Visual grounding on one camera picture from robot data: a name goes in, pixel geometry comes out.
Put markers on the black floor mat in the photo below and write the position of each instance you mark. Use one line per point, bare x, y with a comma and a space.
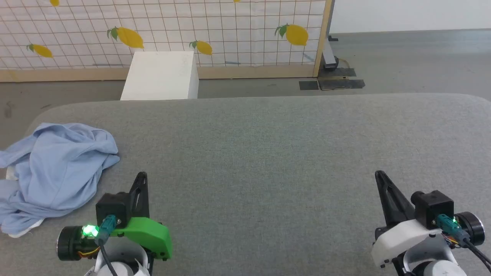
308, 85
341, 83

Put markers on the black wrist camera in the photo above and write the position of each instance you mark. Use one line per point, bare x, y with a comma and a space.
111, 207
433, 207

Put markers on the light blue white-collared garment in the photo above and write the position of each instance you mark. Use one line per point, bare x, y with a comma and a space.
57, 168

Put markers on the grey metal stand leg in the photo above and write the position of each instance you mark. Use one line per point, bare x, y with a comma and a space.
329, 57

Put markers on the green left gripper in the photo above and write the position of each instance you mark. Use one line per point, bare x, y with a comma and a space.
149, 234

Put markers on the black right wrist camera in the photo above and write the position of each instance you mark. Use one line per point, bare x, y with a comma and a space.
433, 207

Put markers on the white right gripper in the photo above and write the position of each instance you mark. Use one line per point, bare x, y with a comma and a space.
402, 237

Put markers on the white rectangular box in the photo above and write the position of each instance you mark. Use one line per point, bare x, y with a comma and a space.
161, 76

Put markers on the white partition board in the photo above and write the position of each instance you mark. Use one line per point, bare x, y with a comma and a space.
410, 15

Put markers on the lemon print partition panel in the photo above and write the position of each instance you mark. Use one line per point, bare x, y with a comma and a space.
161, 27

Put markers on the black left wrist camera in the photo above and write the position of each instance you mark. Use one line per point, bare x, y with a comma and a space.
111, 207

